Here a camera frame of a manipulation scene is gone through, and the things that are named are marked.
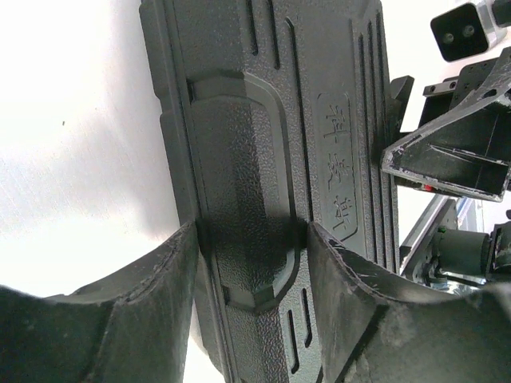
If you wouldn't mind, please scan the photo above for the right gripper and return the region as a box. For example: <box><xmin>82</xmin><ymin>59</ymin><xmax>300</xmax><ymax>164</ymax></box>
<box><xmin>371</xmin><ymin>48</ymin><xmax>510</xmax><ymax>202</ymax></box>

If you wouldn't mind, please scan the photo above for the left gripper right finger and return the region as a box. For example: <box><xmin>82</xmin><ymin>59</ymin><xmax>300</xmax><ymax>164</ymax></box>
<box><xmin>307</xmin><ymin>223</ymin><xmax>510</xmax><ymax>382</ymax></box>

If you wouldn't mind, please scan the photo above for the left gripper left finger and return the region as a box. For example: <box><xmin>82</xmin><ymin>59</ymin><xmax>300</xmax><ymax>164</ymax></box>
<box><xmin>1</xmin><ymin>223</ymin><xmax>199</xmax><ymax>382</ymax></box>

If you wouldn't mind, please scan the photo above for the black plastic tool case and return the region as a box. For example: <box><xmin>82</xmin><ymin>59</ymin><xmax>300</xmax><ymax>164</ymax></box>
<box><xmin>139</xmin><ymin>1</ymin><xmax>398</xmax><ymax>382</ymax></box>

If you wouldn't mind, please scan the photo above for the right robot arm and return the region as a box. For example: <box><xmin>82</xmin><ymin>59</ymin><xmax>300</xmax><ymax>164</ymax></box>
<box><xmin>381</xmin><ymin>49</ymin><xmax>510</xmax><ymax>287</ymax></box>

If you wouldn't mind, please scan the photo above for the aluminium frame rail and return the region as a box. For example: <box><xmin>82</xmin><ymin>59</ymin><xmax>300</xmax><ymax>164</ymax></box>
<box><xmin>398</xmin><ymin>195</ymin><xmax>486</xmax><ymax>288</ymax></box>

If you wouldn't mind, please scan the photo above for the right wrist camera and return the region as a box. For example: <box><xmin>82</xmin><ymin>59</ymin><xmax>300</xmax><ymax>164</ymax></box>
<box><xmin>430</xmin><ymin>0</ymin><xmax>510</xmax><ymax>62</ymax></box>

